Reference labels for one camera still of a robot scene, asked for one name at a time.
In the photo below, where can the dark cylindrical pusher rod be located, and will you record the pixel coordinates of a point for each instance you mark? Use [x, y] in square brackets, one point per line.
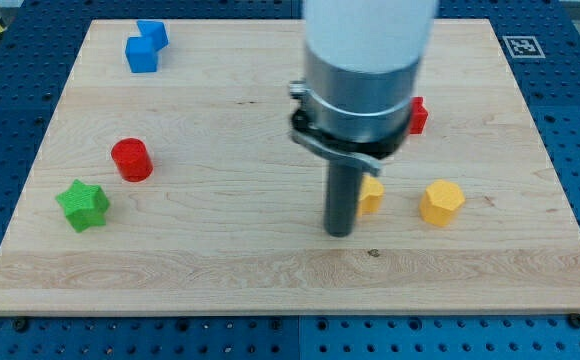
[341, 200]

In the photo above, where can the yellow heart block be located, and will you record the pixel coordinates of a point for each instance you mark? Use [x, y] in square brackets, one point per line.
[370, 196]

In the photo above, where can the red block behind arm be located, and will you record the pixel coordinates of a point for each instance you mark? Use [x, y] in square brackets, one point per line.
[419, 115]

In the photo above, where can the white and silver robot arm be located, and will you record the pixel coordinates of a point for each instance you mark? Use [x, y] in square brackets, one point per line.
[361, 59]

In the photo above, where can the yellow hexagon block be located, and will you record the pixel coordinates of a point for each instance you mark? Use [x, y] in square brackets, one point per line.
[441, 202]

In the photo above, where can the wooden board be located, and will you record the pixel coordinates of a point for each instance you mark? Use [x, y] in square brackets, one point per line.
[230, 222]

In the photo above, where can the red cylinder block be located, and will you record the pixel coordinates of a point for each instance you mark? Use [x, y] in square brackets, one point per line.
[132, 160]

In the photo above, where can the white fiducial marker tag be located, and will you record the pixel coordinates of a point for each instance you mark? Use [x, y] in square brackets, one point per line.
[523, 47]

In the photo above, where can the blue zigzag block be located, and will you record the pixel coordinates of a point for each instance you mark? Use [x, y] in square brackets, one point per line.
[142, 52]

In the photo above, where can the green star block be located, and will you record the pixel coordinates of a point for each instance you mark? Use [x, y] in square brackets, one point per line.
[84, 206]

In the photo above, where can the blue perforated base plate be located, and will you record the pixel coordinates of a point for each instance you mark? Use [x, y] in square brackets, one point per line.
[37, 52]

